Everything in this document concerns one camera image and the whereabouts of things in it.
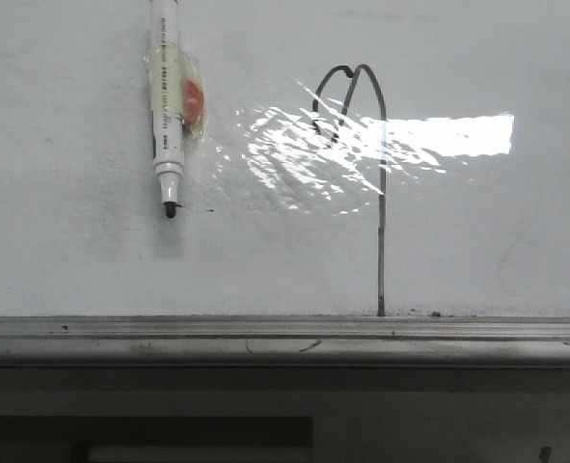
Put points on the red magnet taped to marker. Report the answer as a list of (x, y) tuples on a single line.
[(193, 98)]

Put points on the white black-tipped whiteboard marker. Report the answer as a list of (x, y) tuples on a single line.
[(166, 102)]

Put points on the white whiteboard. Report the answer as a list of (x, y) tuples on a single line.
[(459, 110)]

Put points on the aluminium whiteboard tray rail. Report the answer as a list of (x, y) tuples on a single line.
[(284, 341)]

